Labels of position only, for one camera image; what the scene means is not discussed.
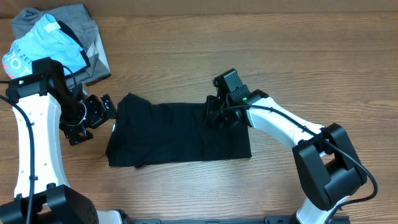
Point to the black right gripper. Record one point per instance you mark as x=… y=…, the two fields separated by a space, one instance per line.
x=211 y=114

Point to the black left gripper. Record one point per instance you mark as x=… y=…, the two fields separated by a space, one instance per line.
x=99 y=116

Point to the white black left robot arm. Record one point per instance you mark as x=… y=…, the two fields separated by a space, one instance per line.
x=44 y=107

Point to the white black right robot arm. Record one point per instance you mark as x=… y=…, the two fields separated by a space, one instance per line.
x=327 y=164

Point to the light blue folded t-shirt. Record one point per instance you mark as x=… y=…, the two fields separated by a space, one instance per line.
x=43 y=40

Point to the grey folded garment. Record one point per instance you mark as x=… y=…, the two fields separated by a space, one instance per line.
x=77 y=18

